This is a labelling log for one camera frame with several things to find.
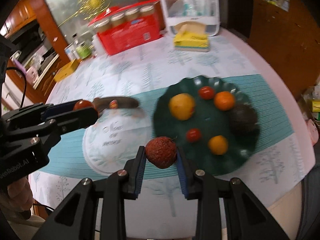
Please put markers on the yellow orange with sticker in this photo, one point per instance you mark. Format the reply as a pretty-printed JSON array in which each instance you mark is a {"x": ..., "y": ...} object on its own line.
[{"x": 182, "y": 106}]

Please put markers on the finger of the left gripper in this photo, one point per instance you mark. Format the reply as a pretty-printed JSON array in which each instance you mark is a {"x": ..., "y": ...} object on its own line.
[
  {"x": 39, "y": 110},
  {"x": 66, "y": 119}
]

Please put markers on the orange tangerine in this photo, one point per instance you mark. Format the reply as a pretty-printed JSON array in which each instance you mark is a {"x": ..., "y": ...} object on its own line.
[{"x": 224, "y": 101}]

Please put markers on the yellow cardboard box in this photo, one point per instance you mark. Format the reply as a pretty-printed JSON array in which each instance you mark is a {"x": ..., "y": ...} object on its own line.
[{"x": 66, "y": 70}]

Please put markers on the teal striped table runner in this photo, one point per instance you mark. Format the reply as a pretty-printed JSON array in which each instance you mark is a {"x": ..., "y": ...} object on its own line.
[{"x": 67, "y": 157}]

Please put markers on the white round printed placemat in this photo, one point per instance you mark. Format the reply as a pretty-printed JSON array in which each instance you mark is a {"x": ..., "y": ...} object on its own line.
[{"x": 115, "y": 138}]

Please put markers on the tree print tablecloth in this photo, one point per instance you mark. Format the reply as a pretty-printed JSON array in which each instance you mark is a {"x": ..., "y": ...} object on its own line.
[{"x": 277, "y": 183}]

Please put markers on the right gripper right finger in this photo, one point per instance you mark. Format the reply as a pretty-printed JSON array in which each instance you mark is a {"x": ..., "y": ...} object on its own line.
[{"x": 246, "y": 216}]

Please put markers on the dark red lychee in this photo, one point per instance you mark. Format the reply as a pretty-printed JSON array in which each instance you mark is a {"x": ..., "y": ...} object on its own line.
[{"x": 161, "y": 152}]

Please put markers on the pink plastic stool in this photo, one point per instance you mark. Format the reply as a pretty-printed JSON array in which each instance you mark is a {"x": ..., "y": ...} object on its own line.
[{"x": 313, "y": 131}]

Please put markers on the dark overripe banana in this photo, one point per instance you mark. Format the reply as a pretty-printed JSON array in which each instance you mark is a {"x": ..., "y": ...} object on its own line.
[{"x": 115, "y": 102}]

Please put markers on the white clear storage case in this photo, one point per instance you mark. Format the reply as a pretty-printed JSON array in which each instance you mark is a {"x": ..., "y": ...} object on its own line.
[{"x": 200, "y": 11}]

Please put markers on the red paper cup package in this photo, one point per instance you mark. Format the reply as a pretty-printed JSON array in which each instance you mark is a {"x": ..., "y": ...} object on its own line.
[{"x": 120, "y": 29}]

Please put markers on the small yellow-orange kumquat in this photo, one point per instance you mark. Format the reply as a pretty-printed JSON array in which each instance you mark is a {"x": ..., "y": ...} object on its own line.
[{"x": 218, "y": 145}]

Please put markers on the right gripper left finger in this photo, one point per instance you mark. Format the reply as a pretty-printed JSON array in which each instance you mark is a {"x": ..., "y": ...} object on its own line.
[{"x": 76, "y": 216}]

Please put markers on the red cherry tomato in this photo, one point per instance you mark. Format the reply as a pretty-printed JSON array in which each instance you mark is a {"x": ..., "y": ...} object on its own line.
[
  {"x": 83, "y": 104},
  {"x": 206, "y": 93},
  {"x": 193, "y": 135}
]

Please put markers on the dark green scalloped plate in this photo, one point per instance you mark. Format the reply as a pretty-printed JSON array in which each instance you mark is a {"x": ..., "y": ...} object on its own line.
[{"x": 210, "y": 121}]

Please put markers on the dark avocado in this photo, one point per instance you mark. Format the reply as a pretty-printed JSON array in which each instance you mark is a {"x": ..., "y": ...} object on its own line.
[{"x": 243, "y": 116}]

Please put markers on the yellow tissue box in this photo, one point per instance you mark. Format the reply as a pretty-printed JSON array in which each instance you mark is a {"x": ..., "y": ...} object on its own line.
[{"x": 191, "y": 36}]

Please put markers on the yellow green snack bag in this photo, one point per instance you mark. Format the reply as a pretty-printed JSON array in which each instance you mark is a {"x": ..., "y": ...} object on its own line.
[{"x": 312, "y": 99}]

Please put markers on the white squeeze bottle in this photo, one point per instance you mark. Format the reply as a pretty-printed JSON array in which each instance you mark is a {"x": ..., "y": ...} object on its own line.
[{"x": 99, "y": 49}]

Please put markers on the person left hand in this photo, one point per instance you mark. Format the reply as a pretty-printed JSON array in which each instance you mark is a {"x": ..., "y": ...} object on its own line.
[{"x": 20, "y": 196}]

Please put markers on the brown wooden cabinet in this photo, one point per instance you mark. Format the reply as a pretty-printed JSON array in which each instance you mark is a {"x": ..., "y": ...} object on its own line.
[{"x": 288, "y": 41}]

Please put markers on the green label bottle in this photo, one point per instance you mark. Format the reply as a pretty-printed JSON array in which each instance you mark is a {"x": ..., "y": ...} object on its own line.
[{"x": 82, "y": 49}]

